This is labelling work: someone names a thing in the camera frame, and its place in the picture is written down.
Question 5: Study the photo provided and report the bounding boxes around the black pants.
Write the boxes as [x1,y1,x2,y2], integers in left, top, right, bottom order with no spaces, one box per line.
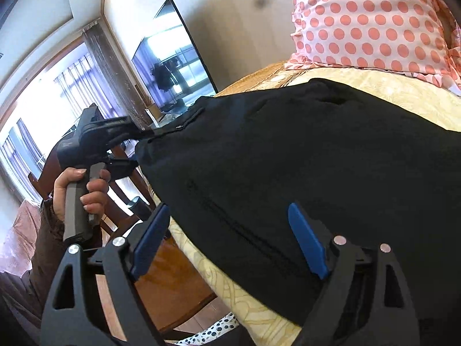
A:
[135,77,461,328]

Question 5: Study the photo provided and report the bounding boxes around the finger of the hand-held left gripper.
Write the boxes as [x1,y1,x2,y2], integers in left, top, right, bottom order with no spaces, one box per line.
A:
[107,157,140,180]
[103,115,170,142]

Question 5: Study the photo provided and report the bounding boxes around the yellow patterned bedspread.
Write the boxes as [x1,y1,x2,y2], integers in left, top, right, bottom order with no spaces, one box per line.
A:
[167,61,461,346]

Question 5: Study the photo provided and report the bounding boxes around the black and white spotted cloth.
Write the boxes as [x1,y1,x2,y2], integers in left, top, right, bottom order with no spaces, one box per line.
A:
[173,313,239,346]

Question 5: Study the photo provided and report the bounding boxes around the person's left hand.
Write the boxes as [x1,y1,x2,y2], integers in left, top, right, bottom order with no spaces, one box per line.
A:
[52,168,112,226]

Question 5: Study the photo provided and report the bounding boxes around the sheer grey curtain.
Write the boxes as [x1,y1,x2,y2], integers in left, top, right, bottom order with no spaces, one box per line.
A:
[82,25,152,130]

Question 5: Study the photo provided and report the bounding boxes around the pink polka dot pillow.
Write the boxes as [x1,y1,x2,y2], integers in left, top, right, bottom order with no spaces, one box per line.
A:
[274,0,461,96]

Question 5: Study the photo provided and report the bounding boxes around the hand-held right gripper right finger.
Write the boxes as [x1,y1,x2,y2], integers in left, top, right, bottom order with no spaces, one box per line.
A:
[287,202,421,346]

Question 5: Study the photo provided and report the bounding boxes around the person's left forearm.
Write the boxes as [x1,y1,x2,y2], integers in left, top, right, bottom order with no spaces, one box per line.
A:
[0,198,105,334]

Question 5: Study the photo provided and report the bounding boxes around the flat screen television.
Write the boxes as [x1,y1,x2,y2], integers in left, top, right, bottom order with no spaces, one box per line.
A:
[131,0,219,114]

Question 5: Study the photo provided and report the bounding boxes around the pink cloth cover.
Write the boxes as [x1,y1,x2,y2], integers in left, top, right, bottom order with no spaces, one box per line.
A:
[0,198,47,272]

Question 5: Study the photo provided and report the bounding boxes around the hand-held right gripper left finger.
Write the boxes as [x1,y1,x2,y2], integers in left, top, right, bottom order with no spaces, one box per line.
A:
[39,203,171,346]

